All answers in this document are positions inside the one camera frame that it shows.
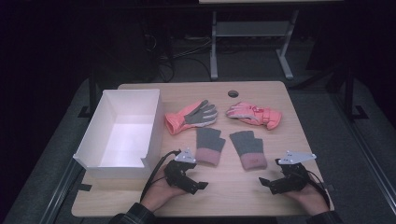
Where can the pink glove with grey palm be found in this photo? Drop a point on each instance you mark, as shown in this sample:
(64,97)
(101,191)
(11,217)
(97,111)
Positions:
(186,118)

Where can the person's left hand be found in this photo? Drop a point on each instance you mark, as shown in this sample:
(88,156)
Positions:
(158,194)

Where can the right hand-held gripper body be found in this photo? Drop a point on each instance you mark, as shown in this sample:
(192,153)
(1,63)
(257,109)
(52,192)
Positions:
(292,180)

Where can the person's right hand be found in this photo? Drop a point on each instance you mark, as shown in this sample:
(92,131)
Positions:
(311,199)

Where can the white box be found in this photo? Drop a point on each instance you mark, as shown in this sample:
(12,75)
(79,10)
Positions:
(124,140)

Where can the pink glove with white fingers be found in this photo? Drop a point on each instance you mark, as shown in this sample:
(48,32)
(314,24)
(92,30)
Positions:
(258,115)

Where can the black stand leg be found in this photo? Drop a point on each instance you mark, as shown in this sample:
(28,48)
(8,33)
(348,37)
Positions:
(350,93)
(92,93)

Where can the grey metal stand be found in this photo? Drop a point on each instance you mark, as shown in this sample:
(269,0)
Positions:
(252,28)

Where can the grey and pink knit glove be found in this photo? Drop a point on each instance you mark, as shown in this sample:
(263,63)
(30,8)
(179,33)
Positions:
(250,149)
(208,144)

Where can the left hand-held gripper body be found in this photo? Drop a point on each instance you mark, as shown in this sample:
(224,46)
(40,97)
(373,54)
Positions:
(179,174)

